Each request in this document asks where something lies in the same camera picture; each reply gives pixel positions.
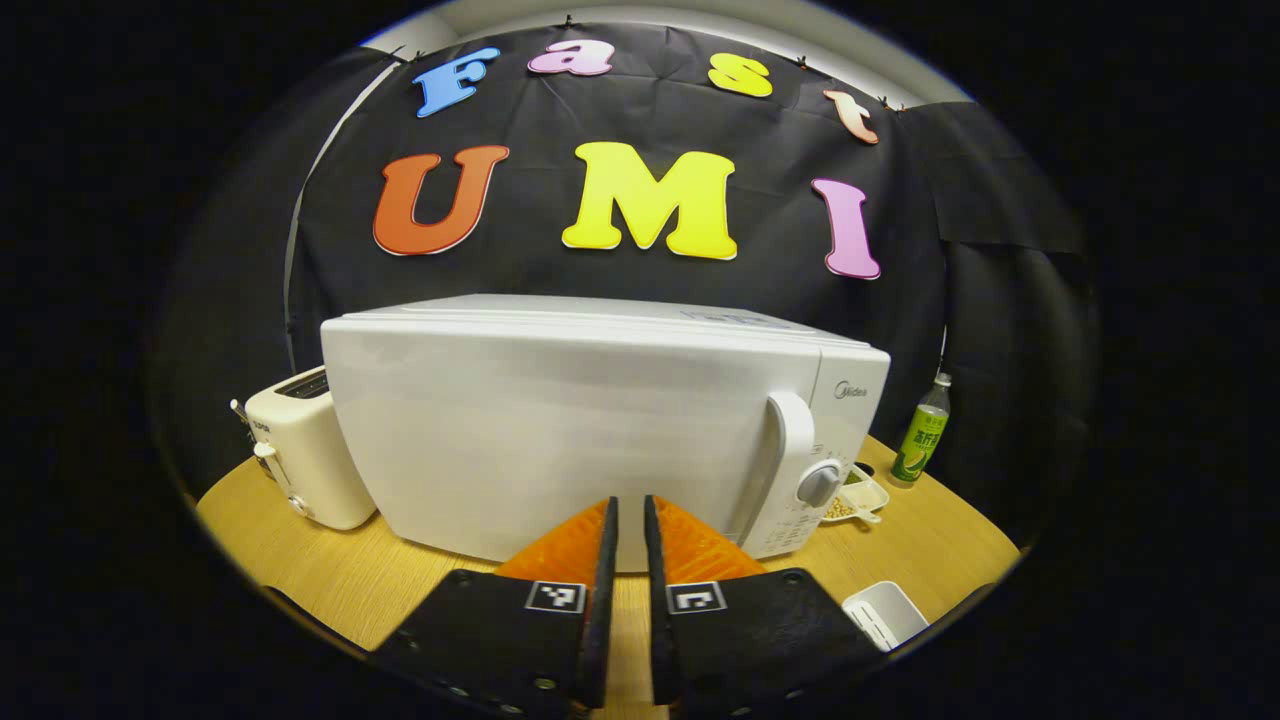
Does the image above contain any white microwave oven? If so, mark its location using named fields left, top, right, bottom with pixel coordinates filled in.
left=320, top=293, right=893, bottom=575

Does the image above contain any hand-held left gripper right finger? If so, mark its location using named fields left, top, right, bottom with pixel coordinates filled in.
left=642, top=494, right=893, bottom=717

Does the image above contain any green label drink bottle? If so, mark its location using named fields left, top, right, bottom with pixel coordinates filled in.
left=887, top=372, right=954, bottom=489

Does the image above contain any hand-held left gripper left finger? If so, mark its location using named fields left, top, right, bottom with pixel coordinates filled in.
left=372, top=496, right=620, bottom=717

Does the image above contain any white divided snack tray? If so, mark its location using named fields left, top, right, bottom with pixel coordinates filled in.
left=820, top=461, right=892, bottom=527

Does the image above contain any white rectangular plate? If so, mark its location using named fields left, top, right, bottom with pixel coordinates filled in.
left=841, top=580, right=932, bottom=654

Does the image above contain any cream toaster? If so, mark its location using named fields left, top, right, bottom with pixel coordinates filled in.
left=229, top=365, right=379, bottom=532

